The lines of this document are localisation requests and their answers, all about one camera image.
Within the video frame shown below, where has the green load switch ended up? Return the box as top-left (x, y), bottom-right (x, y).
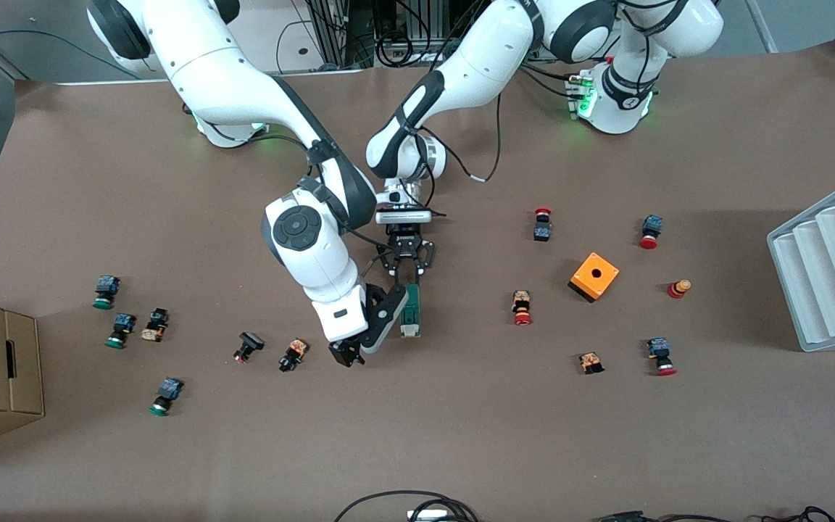
top-left (399, 283), bottom-right (423, 339)

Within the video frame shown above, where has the black button orange block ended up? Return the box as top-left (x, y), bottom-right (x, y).
top-left (278, 338), bottom-right (310, 373)

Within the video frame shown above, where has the black square push button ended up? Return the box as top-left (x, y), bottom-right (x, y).
top-left (233, 331), bottom-right (265, 365)

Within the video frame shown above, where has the green button blue block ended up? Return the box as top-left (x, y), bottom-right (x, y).
top-left (104, 312), bottom-right (137, 349)
top-left (148, 377), bottom-right (185, 418)
top-left (92, 275), bottom-right (121, 311)

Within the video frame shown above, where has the black orange contact block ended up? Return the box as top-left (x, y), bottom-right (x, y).
top-left (140, 307), bottom-right (170, 343)

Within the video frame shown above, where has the red button blue block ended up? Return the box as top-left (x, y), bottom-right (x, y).
top-left (647, 337), bottom-right (678, 377)
top-left (639, 215), bottom-right (664, 250)

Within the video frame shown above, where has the grey ribbed tray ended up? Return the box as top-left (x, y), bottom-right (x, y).
top-left (767, 173), bottom-right (835, 353)

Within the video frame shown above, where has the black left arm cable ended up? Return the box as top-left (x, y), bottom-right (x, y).
top-left (425, 91), bottom-right (504, 184)

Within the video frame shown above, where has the black looped cable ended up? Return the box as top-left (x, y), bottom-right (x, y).
top-left (333, 490), bottom-right (479, 522)

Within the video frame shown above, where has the orange button enclosure box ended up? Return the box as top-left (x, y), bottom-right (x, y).
top-left (568, 252), bottom-right (620, 304)

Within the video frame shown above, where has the coiled black cable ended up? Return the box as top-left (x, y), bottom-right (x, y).
top-left (374, 33), bottom-right (418, 68)

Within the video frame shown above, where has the aluminium rack frame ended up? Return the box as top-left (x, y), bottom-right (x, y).
top-left (312, 0), bottom-right (541, 67)

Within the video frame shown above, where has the black cable with connector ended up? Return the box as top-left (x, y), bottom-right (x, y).
top-left (591, 505), bottom-right (835, 522)

